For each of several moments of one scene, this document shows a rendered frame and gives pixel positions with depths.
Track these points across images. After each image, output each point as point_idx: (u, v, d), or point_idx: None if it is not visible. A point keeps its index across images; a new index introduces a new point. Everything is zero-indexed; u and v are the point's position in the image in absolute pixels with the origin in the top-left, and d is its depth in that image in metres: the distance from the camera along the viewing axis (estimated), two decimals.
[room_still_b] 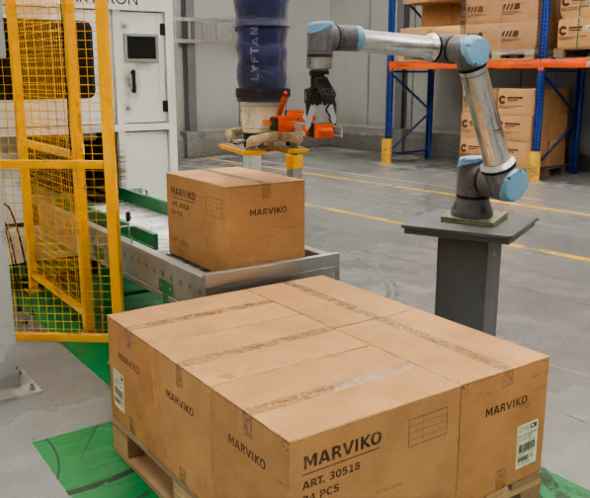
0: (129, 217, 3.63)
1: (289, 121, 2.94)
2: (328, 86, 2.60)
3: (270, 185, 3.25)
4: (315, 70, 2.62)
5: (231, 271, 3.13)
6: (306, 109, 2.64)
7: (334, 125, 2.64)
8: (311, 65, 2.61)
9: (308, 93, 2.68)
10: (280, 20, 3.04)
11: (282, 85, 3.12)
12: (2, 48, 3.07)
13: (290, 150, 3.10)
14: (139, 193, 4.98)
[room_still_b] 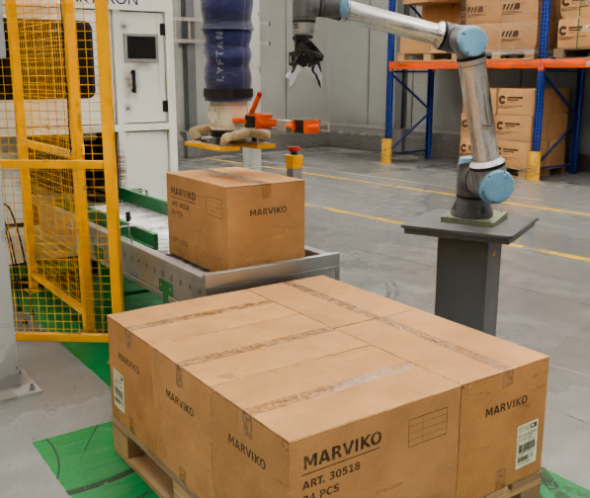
0: (129, 217, 3.63)
1: (264, 119, 3.21)
2: (315, 48, 2.87)
3: (270, 185, 3.25)
4: (301, 35, 2.88)
5: (231, 271, 3.13)
6: (294, 67, 2.88)
7: (320, 122, 2.94)
8: (298, 30, 2.87)
9: (294, 56, 2.93)
10: (243, 24, 3.27)
11: (246, 86, 3.35)
12: (2, 48, 3.07)
13: (260, 145, 3.37)
14: (139, 193, 4.98)
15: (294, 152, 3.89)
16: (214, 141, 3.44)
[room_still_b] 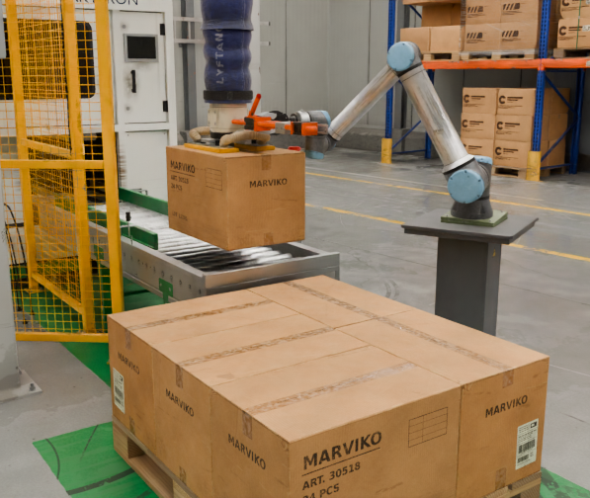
0: (129, 217, 3.63)
1: (263, 121, 3.20)
2: None
3: (270, 156, 3.22)
4: (298, 117, 3.33)
5: (231, 271, 3.13)
6: (273, 111, 3.24)
7: (318, 124, 2.93)
8: (301, 113, 3.33)
9: None
10: (243, 24, 3.26)
11: (246, 88, 3.35)
12: (2, 48, 3.07)
13: (259, 147, 3.36)
14: (139, 193, 4.98)
15: None
16: (214, 143, 3.43)
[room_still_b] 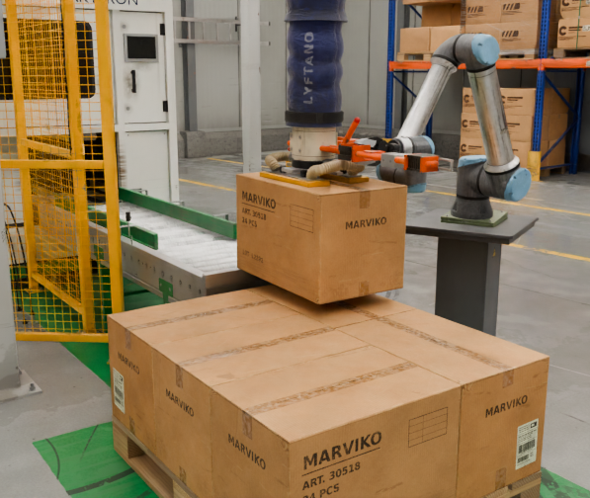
0: (129, 217, 3.63)
1: (362, 149, 2.69)
2: None
3: (370, 193, 2.71)
4: (399, 143, 2.81)
5: (231, 271, 3.13)
6: (373, 137, 2.73)
7: (440, 158, 2.42)
8: (402, 138, 2.82)
9: None
10: (338, 14, 2.73)
11: (337, 109, 2.83)
12: (2, 48, 3.07)
13: (352, 180, 2.84)
14: (139, 193, 4.98)
15: None
16: (296, 173, 2.92)
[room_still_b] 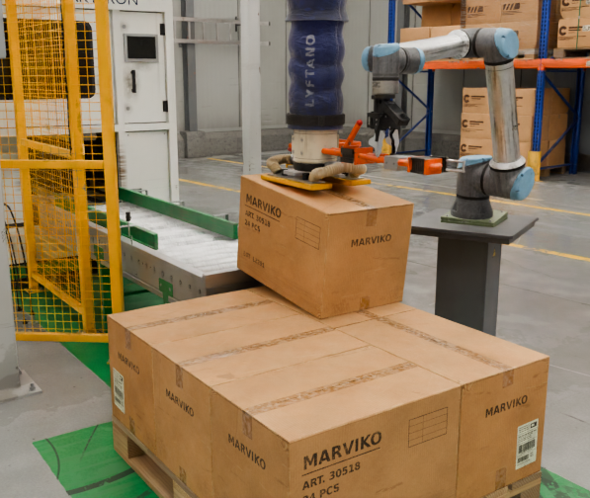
0: (129, 217, 3.63)
1: (365, 152, 2.69)
2: (399, 111, 2.52)
3: (377, 210, 2.71)
4: (383, 94, 2.54)
5: (231, 271, 3.13)
6: (377, 135, 2.55)
7: (450, 160, 2.44)
8: (380, 89, 2.53)
9: (373, 118, 2.59)
10: (339, 14, 2.73)
11: (339, 112, 2.83)
12: (2, 48, 3.07)
13: (354, 182, 2.85)
14: (139, 193, 4.98)
15: None
16: (298, 176, 2.92)
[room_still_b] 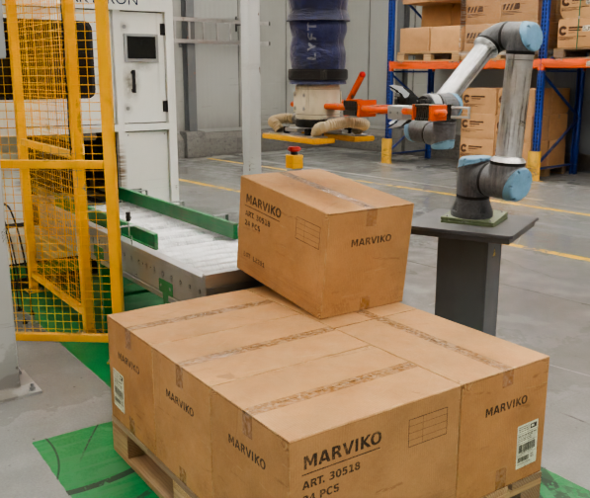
0: (129, 217, 3.63)
1: (368, 105, 2.64)
2: None
3: (377, 210, 2.71)
4: (429, 99, 2.85)
5: (231, 271, 3.13)
6: (407, 88, 2.77)
7: (455, 107, 2.39)
8: (433, 95, 2.85)
9: None
10: (340, 14, 2.72)
11: (341, 66, 2.78)
12: (2, 48, 3.07)
13: (357, 137, 2.80)
14: (139, 193, 4.98)
15: (294, 152, 3.89)
16: (300, 133, 2.87)
